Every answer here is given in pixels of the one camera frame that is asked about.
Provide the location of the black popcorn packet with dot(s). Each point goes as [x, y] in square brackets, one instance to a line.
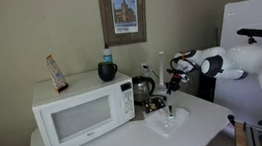
[153, 104]

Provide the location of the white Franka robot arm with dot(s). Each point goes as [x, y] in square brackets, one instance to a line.
[253, 58]

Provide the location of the small brown picture card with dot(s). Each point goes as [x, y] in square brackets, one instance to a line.
[56, 73]

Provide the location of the white upright stand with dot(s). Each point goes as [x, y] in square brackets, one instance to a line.
[162, 69]

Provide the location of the black stereo camera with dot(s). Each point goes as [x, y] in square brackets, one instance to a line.
[253, 32]

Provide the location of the white wall outlet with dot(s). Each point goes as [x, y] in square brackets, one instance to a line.
[144, 68]

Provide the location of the metal frame rail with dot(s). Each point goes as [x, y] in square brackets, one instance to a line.
[256, 136]

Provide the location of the glass coffee carafe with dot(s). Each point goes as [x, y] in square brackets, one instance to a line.
[141, 90]

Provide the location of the wooden board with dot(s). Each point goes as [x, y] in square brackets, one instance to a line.
[240, 136]

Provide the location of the brown framed building poster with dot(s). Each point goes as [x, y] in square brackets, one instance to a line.
[107, 18]

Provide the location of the black mug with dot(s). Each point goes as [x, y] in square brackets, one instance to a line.
[106, 72]

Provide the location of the black camera tripod mount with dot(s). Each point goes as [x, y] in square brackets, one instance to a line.
[252, 40]

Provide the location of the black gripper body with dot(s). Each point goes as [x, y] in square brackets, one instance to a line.
[176, 81]

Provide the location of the white board panel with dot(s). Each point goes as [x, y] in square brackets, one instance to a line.
[242, 19]

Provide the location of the white microwave oven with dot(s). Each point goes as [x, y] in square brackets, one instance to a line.
[83, 119]

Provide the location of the blue label plastic bottle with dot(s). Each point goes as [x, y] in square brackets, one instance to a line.
[107, 55]

